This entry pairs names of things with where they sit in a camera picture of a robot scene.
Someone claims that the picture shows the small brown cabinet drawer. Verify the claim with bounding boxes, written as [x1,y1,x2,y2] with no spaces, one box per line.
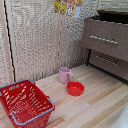
[88,49,128,82]

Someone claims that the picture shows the brown drawer cabinet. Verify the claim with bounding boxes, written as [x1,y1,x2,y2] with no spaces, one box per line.
[81,9,128,83]

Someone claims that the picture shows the large brown cabinet drawer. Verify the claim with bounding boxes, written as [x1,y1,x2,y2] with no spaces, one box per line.
[82,18,128,63]

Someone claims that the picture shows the pink plastic mug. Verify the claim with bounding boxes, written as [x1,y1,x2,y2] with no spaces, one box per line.
[58,66,74,84]

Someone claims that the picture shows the red plastic bowl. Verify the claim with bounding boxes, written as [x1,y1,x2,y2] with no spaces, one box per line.
[66,81,85,97]

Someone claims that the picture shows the red plastic shopping basket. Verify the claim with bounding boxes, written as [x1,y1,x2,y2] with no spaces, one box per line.
[0,79,56,128]

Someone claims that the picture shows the silver drawer handle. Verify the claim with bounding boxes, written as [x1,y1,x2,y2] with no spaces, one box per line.
[88,34,119,45]
[95,54,121,67]

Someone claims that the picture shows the colourful wall poster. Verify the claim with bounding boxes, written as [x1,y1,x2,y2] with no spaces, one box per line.
[53,0,83,19]

